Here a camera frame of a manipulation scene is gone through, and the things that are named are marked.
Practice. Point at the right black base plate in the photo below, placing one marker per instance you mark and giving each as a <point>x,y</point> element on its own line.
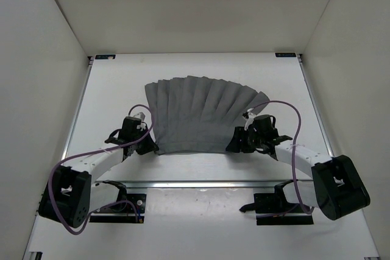
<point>270,212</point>

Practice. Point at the grey pleated skirt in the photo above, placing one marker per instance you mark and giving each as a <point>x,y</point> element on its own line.
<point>199,114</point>

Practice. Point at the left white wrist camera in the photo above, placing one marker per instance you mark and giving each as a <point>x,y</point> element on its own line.
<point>141,116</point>

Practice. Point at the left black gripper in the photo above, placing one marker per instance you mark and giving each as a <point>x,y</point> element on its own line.
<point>150,146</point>

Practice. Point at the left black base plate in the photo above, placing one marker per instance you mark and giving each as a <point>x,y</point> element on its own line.
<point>124,213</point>

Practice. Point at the aluminium front table rail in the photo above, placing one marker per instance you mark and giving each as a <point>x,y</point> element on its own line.
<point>201,184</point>

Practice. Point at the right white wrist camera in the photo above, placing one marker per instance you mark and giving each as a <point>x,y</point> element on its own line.
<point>249,116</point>

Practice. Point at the right blue corner label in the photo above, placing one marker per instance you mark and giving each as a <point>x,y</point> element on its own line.
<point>285,55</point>

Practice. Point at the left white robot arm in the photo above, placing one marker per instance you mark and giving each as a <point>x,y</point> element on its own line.
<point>75,191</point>

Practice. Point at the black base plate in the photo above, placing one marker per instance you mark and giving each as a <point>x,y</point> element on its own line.
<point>270,212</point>
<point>124,213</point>

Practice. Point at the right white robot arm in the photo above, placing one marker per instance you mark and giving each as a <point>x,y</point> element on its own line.
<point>335,186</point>

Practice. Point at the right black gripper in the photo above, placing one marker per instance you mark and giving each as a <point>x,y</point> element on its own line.
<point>237,143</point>

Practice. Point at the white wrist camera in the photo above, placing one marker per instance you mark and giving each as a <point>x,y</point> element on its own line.
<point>141,116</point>
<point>249,116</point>

